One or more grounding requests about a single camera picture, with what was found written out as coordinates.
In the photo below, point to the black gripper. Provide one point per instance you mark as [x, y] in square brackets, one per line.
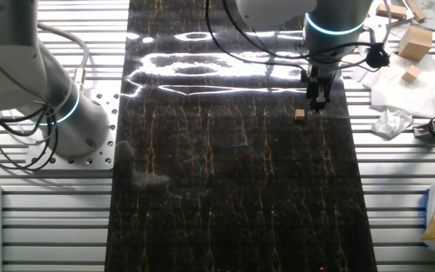
[317, 81]

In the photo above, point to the black marble pattern mat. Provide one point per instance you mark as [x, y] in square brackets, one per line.
[221, 189]

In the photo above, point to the long wooden stick block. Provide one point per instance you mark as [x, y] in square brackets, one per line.
[415, 10]

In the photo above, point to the grey flat tray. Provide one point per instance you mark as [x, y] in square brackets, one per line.
[381, 22]

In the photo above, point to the medium wooden cube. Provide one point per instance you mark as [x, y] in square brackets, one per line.
[412, 74]

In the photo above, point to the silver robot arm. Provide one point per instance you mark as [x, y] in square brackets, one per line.
[32, 75]

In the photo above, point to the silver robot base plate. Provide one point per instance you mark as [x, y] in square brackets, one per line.
[104, 153]

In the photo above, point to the flat wooden block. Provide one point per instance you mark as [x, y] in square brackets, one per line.
[391, 11]

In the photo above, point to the white paper sheet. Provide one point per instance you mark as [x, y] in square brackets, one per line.
[430, 15]

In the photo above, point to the tiny wooden cube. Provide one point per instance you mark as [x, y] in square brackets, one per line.
[300, 114]

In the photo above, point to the large wooden block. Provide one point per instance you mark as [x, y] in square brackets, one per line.
[415, 43]

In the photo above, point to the flat white tissue sheet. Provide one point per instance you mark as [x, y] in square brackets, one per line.
[391, 87]

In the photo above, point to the crumpled white tissue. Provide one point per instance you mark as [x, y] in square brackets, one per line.
[391, 122]

